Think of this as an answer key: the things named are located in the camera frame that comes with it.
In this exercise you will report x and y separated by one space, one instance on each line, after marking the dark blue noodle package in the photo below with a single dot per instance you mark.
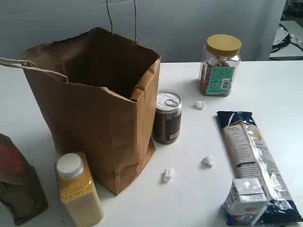
252 158

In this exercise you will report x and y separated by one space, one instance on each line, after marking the white background table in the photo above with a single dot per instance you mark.
290 52

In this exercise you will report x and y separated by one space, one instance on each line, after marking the white piece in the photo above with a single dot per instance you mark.
208 160
200 104
168 174

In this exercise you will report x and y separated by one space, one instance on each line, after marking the small white milk carton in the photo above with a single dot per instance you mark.
245 203

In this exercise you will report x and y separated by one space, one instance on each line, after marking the dark pull-tab can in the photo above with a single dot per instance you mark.
167 121

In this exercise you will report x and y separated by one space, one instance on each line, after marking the yellow-lid nut jar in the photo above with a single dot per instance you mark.
219 64

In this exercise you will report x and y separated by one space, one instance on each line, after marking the brown red paper pouch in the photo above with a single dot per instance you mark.
20 188

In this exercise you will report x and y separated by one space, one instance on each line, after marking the large brown paper bag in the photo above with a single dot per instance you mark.
97 93

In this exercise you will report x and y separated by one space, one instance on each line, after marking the yellow grain plastic bottle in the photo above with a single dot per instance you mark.
77 190

